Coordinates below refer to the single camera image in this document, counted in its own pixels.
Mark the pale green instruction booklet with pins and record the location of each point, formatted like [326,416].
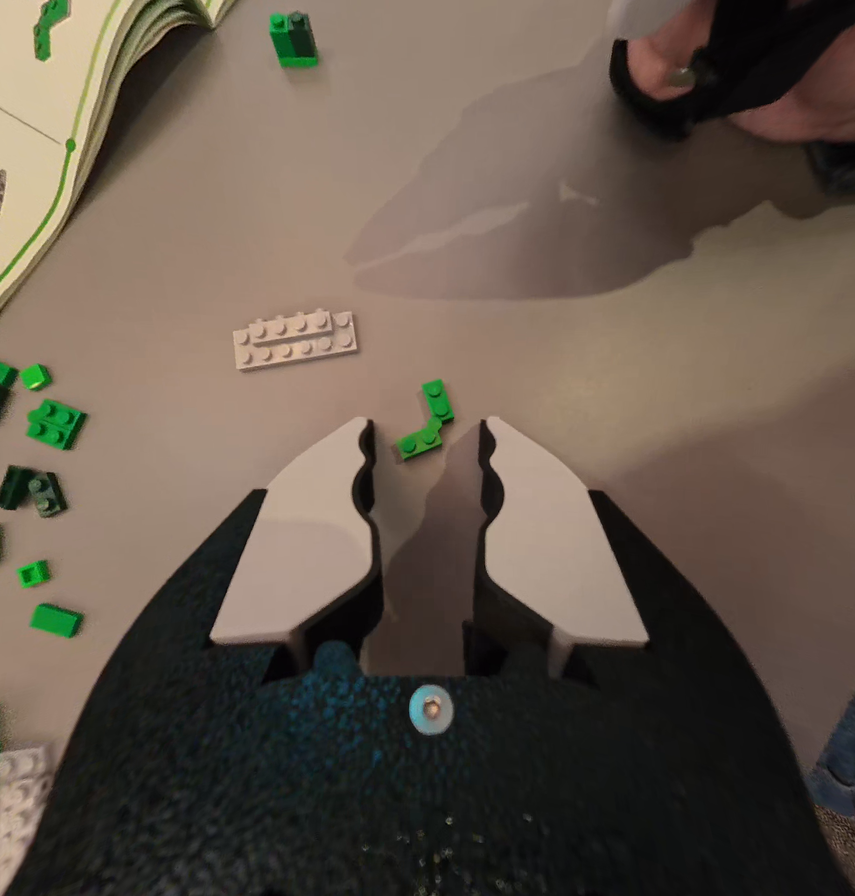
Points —
[21,105]

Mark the small green brick block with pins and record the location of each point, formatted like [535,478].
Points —
[291,42]

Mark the person's right hand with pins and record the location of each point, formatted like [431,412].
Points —
[819,115]

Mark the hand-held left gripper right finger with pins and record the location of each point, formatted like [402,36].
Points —
[553,560]

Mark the light grey brick plate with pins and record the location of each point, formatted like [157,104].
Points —
[294,343]

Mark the person's leg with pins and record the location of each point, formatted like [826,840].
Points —
[851,749]

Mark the grey desk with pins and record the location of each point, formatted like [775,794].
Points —
[189,210]

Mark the green angled brick assembly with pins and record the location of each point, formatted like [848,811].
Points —
[438,402]

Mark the pile of green toy bricks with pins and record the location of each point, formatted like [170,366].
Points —
[56,423]

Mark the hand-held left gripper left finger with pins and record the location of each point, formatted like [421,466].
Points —
[301,553]

